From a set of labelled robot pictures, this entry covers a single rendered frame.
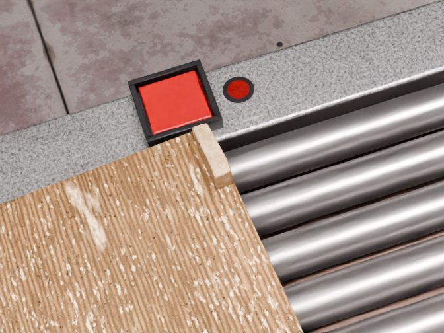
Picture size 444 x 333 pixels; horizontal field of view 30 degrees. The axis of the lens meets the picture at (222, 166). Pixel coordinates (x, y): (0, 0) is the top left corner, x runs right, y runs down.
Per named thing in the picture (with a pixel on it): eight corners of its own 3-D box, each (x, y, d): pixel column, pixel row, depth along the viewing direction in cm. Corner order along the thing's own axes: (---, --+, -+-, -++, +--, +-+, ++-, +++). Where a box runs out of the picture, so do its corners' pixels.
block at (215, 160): (193, 141, 78) (190, 125, 75) (211, 135, 78) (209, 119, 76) (217, 192, 75) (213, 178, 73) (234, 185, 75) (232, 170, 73)
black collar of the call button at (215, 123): (130, 90, 84) (127, 80, 82) (201, 69, 84) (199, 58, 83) (149, 151, 80) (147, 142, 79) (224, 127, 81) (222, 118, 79)
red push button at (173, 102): (139, 94, 84) (137, 86, 82) (196, 76, 84) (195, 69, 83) (155, 142, 81) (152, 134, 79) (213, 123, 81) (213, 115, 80)
